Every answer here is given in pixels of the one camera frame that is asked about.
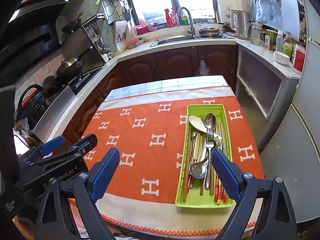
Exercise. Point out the bamboo chopstick brown band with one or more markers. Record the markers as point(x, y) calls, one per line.
point(212, 181)

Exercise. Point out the black red pressure cooker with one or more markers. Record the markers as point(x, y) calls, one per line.
point(34, 107)

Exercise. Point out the small steel spoon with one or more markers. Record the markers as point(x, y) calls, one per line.
point(193, 137)

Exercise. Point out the white ceramic soup spoon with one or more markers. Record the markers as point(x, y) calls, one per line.
point(197, 123)

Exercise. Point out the red labelled canister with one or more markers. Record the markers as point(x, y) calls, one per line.
point(298, 59)

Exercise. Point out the silver metal cabinet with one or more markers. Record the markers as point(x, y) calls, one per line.
point(264, 89)

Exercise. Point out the glass pitcher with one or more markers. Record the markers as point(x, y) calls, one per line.
point(256, 33)

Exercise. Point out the steel fork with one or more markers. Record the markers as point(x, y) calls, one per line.
point(209, 159)

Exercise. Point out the dark metal soup spoon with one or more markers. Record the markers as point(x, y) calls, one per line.
point(198, 169)

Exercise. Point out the orange white H-pattern cloth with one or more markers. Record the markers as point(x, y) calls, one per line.
point(148, 130)

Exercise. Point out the green plastic utensil tray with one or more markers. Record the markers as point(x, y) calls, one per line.
point(199, 185)

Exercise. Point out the black wok on stove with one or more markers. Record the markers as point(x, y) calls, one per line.
point(69, 69)

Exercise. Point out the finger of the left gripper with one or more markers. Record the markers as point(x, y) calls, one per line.
point(83, 146)
point(38, 152)

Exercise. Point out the large steel spoon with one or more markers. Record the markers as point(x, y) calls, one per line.
point(210, 120)

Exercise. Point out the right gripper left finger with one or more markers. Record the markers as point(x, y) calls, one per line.
point(55, 219)

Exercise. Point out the steel electric kettle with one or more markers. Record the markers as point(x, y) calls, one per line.
point(238, 23)

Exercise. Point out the white ceramic bowl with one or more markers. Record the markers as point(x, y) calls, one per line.
point(281, 58)

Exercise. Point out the red spray bottle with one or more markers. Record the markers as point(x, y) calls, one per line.
point(168, 18)

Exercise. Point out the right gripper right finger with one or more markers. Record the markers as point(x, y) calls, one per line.
point(276, 218)

